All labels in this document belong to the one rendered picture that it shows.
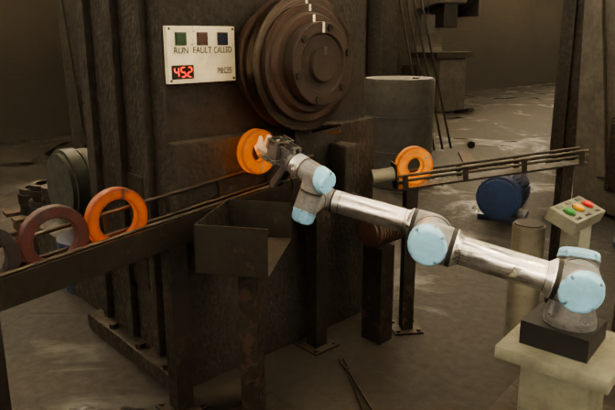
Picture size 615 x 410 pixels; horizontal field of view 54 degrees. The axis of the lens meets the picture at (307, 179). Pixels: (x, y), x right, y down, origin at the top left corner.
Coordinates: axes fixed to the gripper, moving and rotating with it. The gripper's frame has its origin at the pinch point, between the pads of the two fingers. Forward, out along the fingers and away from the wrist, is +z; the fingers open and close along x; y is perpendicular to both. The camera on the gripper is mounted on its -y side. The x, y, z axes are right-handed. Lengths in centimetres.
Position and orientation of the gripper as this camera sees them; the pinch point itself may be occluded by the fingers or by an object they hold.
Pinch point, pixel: (257, 145)
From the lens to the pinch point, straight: 207.9
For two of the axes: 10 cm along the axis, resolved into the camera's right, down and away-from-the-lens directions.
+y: 1.6, -8.9, -4.2
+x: -7.4, 1.8, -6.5
